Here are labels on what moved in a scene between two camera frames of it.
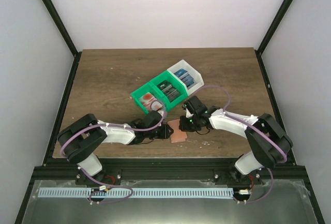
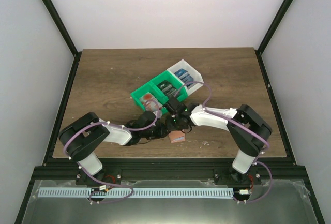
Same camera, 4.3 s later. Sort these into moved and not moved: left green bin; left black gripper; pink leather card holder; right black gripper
Moved: right black gripper
Not moved: left green bin; left black gripper; pink leather card holder
